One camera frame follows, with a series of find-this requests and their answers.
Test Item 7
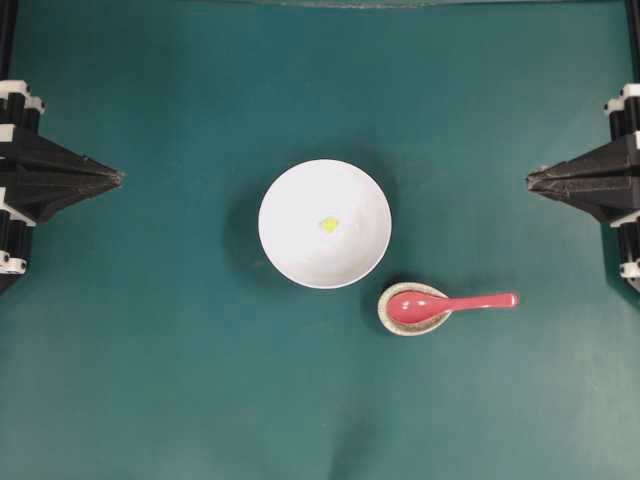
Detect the white ceramic bowl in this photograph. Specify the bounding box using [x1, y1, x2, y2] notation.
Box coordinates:
[257, 159, 393, 290]

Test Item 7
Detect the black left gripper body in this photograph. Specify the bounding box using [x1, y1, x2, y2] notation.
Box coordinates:
[1, 80, 45, 294]

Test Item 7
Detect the speckled beige spoon rest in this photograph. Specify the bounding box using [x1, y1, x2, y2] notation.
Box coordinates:
[377, 282, 450, 337]

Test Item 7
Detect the pink ceramic spoon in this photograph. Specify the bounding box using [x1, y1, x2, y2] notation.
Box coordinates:
[387, 291, 519, 324]

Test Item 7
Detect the yellow hexagonal prism block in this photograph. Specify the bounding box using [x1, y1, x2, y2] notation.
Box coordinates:
[320, 217, 339, 234]

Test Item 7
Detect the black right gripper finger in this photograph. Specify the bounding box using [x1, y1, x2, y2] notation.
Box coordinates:
[527, 131, 639, 184]
[527, 177, 639, 224]

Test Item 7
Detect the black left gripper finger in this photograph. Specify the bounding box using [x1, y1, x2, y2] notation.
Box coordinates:
[13, 128, 122, 181]
[13, 174, 122, 223]

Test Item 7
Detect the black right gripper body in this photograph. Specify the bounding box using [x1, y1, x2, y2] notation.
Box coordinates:
[604, 83, 639, 292]

